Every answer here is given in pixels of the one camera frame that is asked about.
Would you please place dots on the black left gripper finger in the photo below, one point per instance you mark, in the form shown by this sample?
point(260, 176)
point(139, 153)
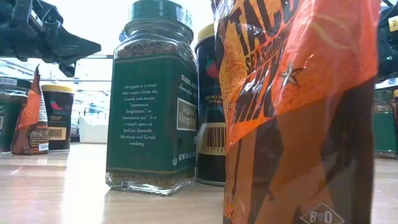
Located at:
point(74, 48)
point(69, 70)

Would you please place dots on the yellow-lidded black spice jar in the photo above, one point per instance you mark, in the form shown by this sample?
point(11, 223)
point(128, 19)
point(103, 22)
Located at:
point(395, 93)
point(210, 99)
point(59, 118)

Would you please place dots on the orange taco seasoning packet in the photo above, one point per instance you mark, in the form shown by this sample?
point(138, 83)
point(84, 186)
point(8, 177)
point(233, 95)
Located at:
point(29, 118)
point(295, 93)

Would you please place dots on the green-lidded oregano glass jar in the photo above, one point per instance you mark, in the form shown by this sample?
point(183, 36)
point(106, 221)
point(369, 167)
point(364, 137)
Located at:
point(149, 109)
point(7, 118)
point(384, 130)

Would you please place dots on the yellow tag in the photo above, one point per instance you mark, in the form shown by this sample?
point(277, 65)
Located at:
point(394, 23)

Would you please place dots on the white plastic bin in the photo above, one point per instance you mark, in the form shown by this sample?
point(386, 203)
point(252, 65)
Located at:
point(93, 132)

